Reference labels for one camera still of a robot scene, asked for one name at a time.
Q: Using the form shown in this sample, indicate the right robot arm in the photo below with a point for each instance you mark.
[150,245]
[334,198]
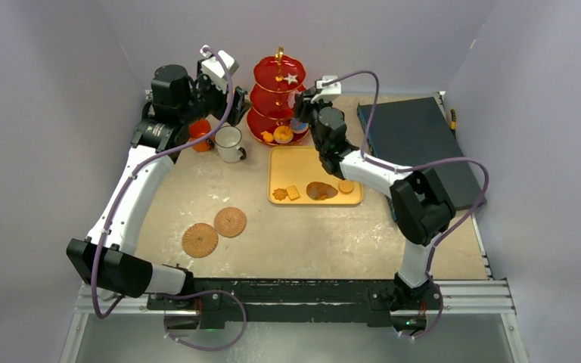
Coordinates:
[421,203]

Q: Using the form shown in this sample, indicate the black base frame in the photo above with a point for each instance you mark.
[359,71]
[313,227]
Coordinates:
[376,303]

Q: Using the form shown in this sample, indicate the white ribbed mug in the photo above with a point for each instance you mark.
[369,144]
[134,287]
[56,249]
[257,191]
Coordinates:
[228,142]

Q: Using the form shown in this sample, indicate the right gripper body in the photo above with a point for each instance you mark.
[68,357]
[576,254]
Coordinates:
[305,107]

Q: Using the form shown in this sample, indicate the round orange cookie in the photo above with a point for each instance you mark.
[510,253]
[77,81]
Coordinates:
[346,186]

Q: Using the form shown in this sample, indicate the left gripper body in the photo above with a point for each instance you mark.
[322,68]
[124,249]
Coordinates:
[232,115]

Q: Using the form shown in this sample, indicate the white star cookie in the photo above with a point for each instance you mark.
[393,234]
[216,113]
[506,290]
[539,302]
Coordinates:
[290,79]

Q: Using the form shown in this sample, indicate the flower shaped cookie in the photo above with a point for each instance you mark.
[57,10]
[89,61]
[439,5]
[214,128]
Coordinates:
[280,194]

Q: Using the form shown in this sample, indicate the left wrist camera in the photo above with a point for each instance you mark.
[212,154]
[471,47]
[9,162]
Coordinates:
[217,67]

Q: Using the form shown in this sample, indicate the yellow iced donut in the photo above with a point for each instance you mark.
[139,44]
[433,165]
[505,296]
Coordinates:
[283,134]

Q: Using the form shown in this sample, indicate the orange fish shaped cookie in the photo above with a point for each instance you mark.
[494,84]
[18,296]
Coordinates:
[267,137]

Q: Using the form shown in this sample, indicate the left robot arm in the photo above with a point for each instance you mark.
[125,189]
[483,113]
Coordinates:
[175,101]

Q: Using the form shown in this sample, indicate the yellow handled screwdriver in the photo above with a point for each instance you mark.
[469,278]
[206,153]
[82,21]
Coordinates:
[453,121]

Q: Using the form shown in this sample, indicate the blue iced donut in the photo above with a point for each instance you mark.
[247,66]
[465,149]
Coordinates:
[298,127]

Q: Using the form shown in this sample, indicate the square cracker biscuit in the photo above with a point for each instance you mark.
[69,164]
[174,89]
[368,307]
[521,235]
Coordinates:
[292,192]

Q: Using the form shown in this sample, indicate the red three-tier cake stand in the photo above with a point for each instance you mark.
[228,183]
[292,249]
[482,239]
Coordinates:
[272,99]

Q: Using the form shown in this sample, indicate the orange mug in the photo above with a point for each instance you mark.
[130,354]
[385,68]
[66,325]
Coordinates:
[198,130]

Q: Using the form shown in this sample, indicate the yellow serving tray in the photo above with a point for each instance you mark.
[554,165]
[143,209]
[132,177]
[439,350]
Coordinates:
[298,166]

